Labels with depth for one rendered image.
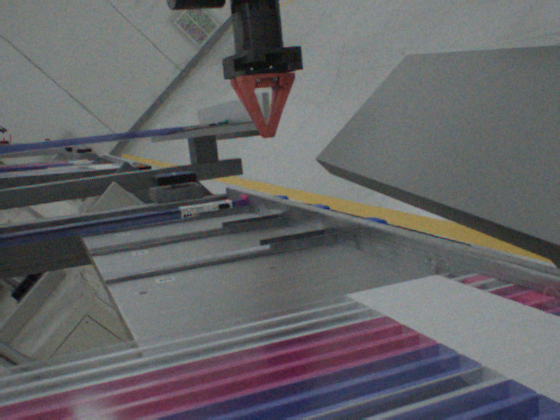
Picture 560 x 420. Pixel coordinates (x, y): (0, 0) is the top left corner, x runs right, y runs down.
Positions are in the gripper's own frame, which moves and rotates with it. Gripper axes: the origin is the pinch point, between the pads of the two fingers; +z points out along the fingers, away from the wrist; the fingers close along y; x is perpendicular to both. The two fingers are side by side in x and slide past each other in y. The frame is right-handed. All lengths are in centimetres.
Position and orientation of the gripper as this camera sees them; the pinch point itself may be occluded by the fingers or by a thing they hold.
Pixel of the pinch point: (267, 130)
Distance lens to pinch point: 74.2
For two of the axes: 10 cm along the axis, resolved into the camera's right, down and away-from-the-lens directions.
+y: 3.7, 1.2, -9.2
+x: 9.2, -1.5, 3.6
